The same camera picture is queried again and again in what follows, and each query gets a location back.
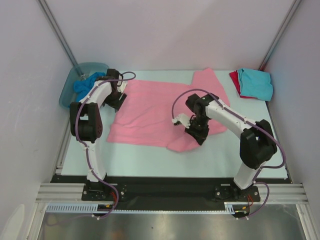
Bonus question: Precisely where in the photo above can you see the pink t shirt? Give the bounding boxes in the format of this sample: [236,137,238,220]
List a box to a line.
[106,68,230,153]

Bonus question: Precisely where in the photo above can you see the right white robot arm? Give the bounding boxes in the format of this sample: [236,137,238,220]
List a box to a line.
[185,94,278,201]

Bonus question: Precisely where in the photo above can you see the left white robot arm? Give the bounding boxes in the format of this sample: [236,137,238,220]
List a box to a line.
[69,68,128,200]

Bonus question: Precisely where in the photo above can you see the crumpled blue t shirt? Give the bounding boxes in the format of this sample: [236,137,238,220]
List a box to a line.
[73,72,106,102]

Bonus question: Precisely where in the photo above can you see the translucent blue plastic bin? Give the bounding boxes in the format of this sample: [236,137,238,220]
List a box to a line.
[59,62,109,109]

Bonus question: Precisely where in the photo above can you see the folded red t shirt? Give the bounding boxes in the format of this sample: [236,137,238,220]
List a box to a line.
[229,71,255,99]

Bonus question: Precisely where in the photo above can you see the folded light blue t shirt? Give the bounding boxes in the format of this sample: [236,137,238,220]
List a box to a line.
[237,68,274,102]

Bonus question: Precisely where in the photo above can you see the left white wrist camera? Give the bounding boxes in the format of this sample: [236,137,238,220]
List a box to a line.
[116,80,128,93]

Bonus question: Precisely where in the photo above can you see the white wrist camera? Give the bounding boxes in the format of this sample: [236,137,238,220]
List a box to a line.
[172,113,191,129]
[116,80,128,93]

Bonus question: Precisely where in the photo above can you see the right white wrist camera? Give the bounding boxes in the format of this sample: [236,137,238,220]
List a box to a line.
[172,113,191,129]

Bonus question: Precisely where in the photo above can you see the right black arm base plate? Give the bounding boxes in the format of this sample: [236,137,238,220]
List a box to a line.
[213,184,261,202]

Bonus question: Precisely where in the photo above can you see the slotted cable duct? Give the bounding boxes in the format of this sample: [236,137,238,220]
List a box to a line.
[46,202,250,215]

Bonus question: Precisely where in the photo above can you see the right aluminium corner post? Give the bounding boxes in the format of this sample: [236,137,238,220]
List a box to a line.
[258,0,304,71]

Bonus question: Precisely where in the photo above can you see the aluminium corner post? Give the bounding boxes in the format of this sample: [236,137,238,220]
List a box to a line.
[258,0,304,71]
[36,0,78,66]

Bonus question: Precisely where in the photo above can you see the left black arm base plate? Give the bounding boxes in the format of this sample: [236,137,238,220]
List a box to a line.
[81,181,127,202]

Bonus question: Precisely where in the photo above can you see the aluminium front rail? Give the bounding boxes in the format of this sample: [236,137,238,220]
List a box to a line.
[36,183,309,204]

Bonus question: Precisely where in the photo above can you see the left aluminium corner post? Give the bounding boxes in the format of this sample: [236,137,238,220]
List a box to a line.
[36,0,78,66]

